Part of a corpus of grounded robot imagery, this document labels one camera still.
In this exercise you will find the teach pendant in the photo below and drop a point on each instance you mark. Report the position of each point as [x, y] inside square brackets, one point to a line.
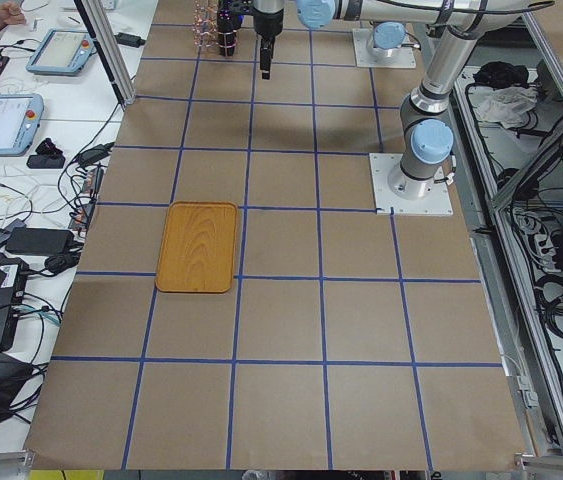
[20, 116]
[61, 53]

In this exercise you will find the black power adapter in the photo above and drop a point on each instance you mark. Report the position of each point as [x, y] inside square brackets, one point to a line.
[38, 241]

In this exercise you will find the lower teach pendant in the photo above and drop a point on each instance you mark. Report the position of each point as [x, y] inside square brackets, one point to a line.
[20, 116]

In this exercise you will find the wooden tray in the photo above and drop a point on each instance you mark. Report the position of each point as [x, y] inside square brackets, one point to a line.
[198, 248]

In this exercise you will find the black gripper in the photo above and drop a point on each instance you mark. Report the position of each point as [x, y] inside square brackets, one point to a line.
[266, 23]

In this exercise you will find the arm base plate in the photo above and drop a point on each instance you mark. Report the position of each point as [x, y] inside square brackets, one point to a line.
[397, 194]
[384, 45]

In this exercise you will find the crumpled white cloth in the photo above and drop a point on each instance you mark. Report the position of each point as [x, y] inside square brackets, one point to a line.
[507, 106]

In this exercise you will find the aluminium frame post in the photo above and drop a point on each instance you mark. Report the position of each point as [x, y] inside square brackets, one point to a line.
[99, 28]

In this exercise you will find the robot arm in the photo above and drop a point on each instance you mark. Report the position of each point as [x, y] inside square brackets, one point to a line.
[464, 22]

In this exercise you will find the copper wire bottle basket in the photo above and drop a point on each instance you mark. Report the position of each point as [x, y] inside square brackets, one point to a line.
[205, 23]

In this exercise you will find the person hand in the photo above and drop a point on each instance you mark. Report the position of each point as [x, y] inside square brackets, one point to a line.
[11, 14]

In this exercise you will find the upper teach pendant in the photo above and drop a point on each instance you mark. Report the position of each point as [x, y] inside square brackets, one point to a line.
[61, 53]

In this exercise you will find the dark wine bottle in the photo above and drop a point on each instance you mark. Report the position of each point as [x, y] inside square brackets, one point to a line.
[266, 52]
[228, 24]

